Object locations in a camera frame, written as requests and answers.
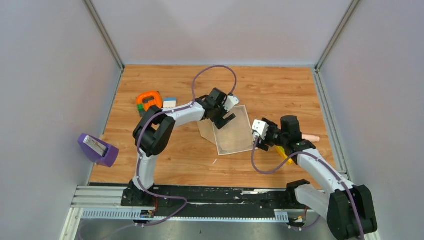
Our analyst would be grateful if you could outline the lined letter paper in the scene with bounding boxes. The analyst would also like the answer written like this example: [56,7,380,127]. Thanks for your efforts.
[212,105,255,156]

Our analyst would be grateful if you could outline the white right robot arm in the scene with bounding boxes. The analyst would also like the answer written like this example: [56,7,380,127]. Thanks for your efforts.
[251,115,378,240]

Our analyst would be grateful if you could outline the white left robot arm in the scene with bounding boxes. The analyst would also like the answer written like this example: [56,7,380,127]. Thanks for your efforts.
[132,88,240,207]

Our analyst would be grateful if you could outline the tan paper envelope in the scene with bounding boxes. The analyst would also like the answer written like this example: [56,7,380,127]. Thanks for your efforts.
[197,119,216,145]

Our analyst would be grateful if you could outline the yellow building block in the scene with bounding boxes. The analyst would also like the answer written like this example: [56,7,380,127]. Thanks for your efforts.
[274,146,294,165]

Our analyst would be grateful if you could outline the pink toy microphone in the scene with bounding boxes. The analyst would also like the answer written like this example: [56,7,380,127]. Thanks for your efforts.
[302,134,321,143]

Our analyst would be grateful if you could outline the white and blue building block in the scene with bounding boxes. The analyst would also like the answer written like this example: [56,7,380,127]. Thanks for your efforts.
[162,97,177,109]

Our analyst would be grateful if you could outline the orange curved toy track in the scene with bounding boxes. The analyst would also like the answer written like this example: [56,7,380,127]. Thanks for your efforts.
[135,91,163,111]

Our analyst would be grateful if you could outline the dark grey building plate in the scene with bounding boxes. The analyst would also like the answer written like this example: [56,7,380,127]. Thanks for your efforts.
[137,107,146,118]

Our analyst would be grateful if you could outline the purple box with card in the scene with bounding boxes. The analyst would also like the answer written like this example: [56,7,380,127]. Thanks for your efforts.
[77,133,120,168]

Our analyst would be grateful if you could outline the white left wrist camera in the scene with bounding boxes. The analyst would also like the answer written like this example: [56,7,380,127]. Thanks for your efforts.
[223,95,240,112]

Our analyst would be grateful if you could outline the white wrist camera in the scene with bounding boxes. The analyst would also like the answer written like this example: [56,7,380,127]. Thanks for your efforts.
[251,119,269,140]
[223,95,240,112]

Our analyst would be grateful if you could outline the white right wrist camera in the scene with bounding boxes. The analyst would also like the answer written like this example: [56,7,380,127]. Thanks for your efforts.
[251,119,269,140]

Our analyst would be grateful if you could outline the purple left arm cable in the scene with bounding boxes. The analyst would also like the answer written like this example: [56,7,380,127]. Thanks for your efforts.
[134,65,238,229]

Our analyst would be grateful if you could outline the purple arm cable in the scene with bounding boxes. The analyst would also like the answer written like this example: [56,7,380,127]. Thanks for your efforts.
[134,65,238,229]
[250,135,364,240]

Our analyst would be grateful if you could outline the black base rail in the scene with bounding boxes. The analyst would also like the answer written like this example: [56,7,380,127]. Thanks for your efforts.
[120,184,305,219]

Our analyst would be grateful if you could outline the white slotted cable duct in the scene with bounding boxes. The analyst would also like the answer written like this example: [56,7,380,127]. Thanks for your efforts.
[81,208,289,223]

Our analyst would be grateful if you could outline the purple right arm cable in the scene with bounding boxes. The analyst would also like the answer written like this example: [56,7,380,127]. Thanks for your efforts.
[250,135,364,240]

